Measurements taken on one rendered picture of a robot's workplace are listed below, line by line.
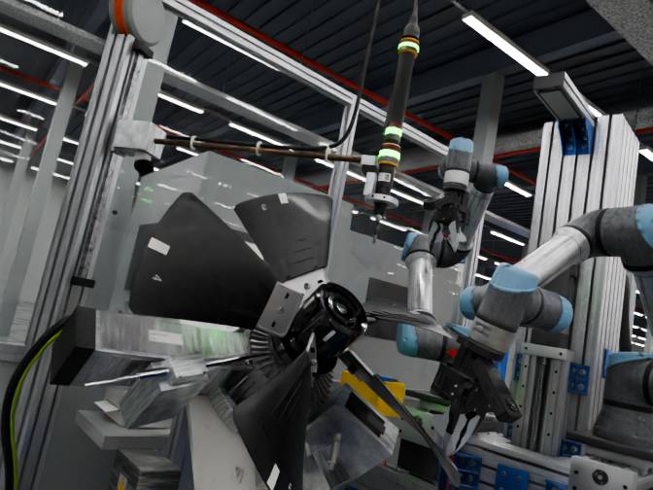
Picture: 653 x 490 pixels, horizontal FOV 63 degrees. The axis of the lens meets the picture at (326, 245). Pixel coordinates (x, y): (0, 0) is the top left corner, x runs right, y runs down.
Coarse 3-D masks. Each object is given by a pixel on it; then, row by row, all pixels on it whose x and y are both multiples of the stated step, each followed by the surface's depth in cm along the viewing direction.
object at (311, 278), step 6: (318, 270) 108; (324, 270) 107; (300, 276) 108; (306, 276) 107; (312, 276) 107; (318, 276) 107; (324, 276) 107; (288, 282) 107; (294, 282) 107; (300, 282) 107; (306, 282) 107; (312, 282) 106; (324, 282) 106; (294, 288) 106; (300, 288) 106; (312, 288) 106; (306, 294) 105
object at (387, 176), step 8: (416, 16) 116; (408, 24) 115; (416, 24) 115; (408, 32) 115; (416, 32) 115; (384, 168) 110; (392, 168) 110; (384, 176) 110; (392, 176) 110; (376, 184) 111; (384, 184) 109; (392, 184) 110; (376, 192) 110; (384, 192) 109; (376, 208) 109; (384, 208) 109
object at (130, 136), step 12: (120, 120) 128; (120, 132) 128; (132, 132) 127; (144, 132) 126; (156, 132) 129; (120, 144) 127; (132, 144) 126; (144, 144) 125; (156, 144) 129; (120, 156) 132; (132, 156) 133; (156, 156) 130
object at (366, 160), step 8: (368, 160) 112; (376, 160) 112; (368, 168) 111; (376, 168) 111; (368, 176) 111; (376, 176) 112; (368, 184) 110; (368, 192) 110; (368, 200) 110; (376, 200) 109; (384, 200) 107; (392, 200) 108; (392, 208) 112
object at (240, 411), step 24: (288, 384) 79; (240, 408) 69; (264, 408) 73; (288, 408) 78; (240, 432) 68; (264, 432) 72; (288, 432) 77; (264, 456) 70; (288, 456) 76; (264, 480) 69; (288, 480) 75
